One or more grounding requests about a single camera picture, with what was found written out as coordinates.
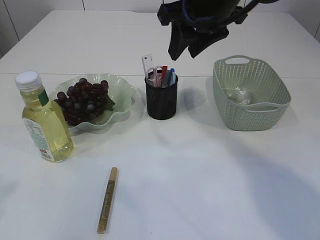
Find gold glitter pen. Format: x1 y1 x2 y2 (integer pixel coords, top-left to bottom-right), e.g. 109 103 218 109
97 167 118 234

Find pink purple scissors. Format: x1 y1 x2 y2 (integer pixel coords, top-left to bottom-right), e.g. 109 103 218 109
146 65 163 88

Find purple artificial grape bunch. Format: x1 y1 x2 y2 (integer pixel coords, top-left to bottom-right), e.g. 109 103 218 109
54 77 115 127

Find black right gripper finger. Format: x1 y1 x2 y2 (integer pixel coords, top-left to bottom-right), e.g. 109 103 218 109
168 21 193 61
188 27 229 58

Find green woven plastic basket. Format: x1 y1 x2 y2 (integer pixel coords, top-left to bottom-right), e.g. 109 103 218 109
212 55 292 132

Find green wavy plastic plate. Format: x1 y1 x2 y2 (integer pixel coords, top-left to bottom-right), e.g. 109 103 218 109
48 73 136 132

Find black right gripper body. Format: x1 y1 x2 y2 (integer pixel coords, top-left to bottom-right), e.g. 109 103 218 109
157 0 248 35

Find red glitter pen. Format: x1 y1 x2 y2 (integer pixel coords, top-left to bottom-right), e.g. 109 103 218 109
161 65 168 81

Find yellow tea drink bottle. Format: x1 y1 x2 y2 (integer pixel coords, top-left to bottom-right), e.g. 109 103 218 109
15 71 74 163

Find black mesh pen cup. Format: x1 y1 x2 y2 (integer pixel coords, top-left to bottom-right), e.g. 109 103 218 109
144 76 179 120

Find blue capped safety scissors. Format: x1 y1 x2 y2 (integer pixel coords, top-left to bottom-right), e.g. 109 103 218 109
169 68 177 86

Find clear plastic sheet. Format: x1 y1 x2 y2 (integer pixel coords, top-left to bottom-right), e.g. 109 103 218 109
223 86 252 106

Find silver glitter pen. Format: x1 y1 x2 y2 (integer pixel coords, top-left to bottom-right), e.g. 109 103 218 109
162 70 173 88

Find clear plastic ruler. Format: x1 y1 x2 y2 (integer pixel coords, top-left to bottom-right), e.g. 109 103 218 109
141 54 155 79

